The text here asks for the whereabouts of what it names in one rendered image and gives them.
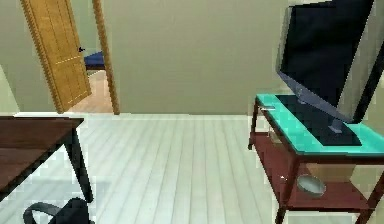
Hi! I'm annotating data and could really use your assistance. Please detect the grey round bowl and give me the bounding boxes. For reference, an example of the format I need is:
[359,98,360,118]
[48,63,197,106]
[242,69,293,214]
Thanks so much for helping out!
[296,175,327,198]

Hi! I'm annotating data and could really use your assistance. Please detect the black office chair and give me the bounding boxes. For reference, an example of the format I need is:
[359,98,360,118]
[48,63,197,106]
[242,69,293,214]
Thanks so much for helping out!
[22,197,96,224]

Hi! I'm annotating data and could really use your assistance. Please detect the teal top red stand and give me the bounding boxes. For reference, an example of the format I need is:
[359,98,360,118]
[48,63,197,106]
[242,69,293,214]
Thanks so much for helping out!
[247,93,384,224]

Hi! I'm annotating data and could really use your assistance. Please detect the dark brown wooden table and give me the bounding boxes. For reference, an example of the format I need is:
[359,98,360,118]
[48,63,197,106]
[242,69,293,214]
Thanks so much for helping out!
[0,116,95,204]

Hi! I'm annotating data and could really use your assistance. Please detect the black flat television set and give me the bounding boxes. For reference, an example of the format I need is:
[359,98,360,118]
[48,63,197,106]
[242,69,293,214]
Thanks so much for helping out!
[275,0,384,147]

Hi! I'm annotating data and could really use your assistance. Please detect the orange wooden room door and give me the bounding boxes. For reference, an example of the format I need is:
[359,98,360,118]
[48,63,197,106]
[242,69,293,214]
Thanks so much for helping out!
[20,0,93,115]

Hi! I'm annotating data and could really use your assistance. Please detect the blue bed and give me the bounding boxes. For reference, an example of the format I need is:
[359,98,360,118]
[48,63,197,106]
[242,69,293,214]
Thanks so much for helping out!
[83,50,106,71]

